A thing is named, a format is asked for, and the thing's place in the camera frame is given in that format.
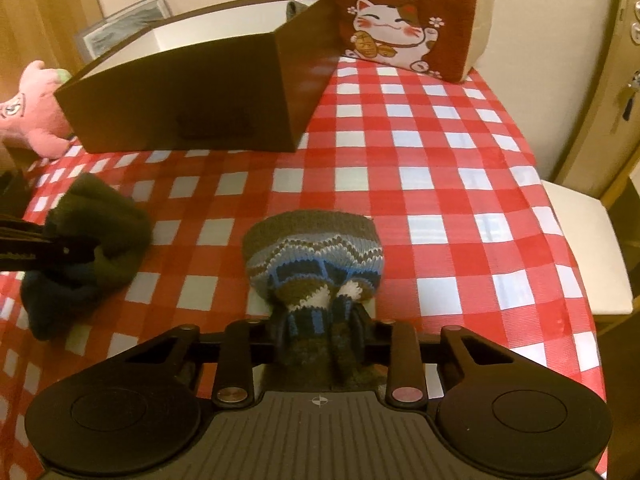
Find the grey-green sock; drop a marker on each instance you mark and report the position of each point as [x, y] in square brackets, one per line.
[110, 225]

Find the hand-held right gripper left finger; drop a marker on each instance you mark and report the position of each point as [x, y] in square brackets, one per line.
[260, 336]

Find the cat print cushion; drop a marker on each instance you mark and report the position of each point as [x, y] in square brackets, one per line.
[400, 20]

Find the wooden door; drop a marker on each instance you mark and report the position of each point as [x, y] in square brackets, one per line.
[600, 135]

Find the red checked tablecloth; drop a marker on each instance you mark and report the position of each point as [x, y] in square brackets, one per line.
[425, 160]

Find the framed picture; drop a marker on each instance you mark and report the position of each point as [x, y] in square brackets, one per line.
[125, 22]

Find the brown cardboard box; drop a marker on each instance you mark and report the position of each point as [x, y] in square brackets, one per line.
[175, 90]

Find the pink plush toy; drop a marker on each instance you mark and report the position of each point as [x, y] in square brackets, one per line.
[35, 120]

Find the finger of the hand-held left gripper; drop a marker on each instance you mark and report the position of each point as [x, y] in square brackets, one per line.
[25, 230]
[50, 255]

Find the grey cloth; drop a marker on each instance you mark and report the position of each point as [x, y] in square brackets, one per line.
[297, 10]

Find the patterned knit sock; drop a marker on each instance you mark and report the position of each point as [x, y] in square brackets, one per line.
[310, 255]

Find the white chair seat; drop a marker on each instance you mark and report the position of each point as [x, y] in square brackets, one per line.
[585, 240]

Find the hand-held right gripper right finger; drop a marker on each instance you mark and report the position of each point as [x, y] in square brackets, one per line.
[361, 332]

